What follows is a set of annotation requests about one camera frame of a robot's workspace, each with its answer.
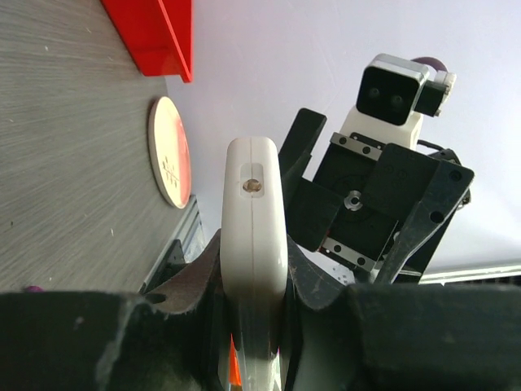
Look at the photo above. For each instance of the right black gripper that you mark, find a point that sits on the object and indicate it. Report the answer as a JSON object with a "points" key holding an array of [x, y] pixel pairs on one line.
{"points": [[361, 190]]}

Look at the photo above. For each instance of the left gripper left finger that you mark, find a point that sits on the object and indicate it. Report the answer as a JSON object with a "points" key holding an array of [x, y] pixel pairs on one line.
{"points": [[194, 305]]}

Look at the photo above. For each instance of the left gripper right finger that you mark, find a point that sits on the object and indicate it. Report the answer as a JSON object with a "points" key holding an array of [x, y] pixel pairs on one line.
{"points": [[317, 349]]}

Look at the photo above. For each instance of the pink white plate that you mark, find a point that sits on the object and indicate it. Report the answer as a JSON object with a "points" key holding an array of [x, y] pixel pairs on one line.
{"points": [[169, 152]]}

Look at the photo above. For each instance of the purple battery lower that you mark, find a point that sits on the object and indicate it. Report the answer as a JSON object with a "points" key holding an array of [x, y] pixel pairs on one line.
{"points": [[33, 288]]}

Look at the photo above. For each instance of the red plastic bin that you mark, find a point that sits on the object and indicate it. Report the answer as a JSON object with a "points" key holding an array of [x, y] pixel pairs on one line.
{"points": [[158, 34]]}

